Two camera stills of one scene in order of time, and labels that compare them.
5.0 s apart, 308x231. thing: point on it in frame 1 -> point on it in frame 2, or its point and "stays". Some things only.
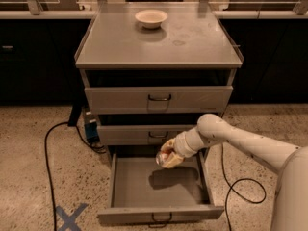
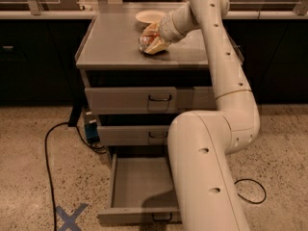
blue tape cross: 69,219 stays
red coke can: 162,157 -> 145,40
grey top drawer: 159,100 stays
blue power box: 91,131 stays
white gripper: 181,146 -> 168,28
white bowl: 151,18 stays
